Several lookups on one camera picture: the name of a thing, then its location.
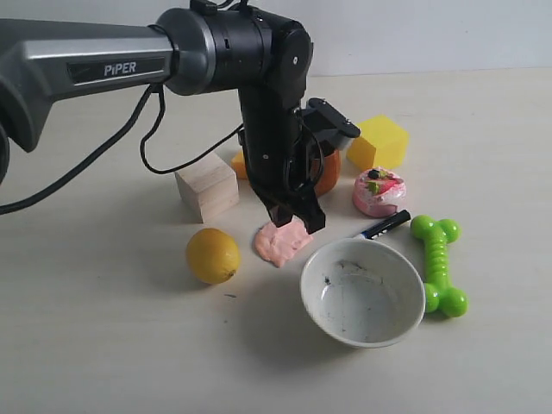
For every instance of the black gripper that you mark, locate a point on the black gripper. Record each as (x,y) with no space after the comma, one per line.
(276,149)

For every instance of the pink slime blob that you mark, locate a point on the pink slime blob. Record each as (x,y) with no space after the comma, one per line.
(278,245)

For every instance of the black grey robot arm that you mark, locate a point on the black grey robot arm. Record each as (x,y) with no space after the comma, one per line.
(201,49)

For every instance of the brown wooden cup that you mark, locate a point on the brown wooden cup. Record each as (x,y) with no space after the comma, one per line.
(331,173)

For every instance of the orange sponge wedge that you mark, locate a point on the orange sponge wedge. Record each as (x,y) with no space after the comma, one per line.
(238,165)

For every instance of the pink toy strawberry cake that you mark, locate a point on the pink toy strawberry cake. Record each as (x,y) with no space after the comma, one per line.
(378,192)

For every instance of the light wooden cube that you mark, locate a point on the light wooden cube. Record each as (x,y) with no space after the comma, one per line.
(208,187)

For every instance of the yellow lemon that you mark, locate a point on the yellow lemon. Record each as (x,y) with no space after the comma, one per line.
(213,256)

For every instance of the white ceramic bowl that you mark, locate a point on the white ceramic bowl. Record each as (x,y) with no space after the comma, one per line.
(362,293)

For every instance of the yellow sponge cube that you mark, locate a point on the yellow sponge cube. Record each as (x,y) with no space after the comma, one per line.
(382,142)

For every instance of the black blue marker pen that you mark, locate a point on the black blue marker pen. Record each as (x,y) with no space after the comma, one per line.
(385,225)

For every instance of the green bone dog toy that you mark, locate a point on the green bone dog toy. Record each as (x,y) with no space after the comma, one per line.
(440,293)

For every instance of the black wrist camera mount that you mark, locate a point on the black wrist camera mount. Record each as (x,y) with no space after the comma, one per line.
(329,126)

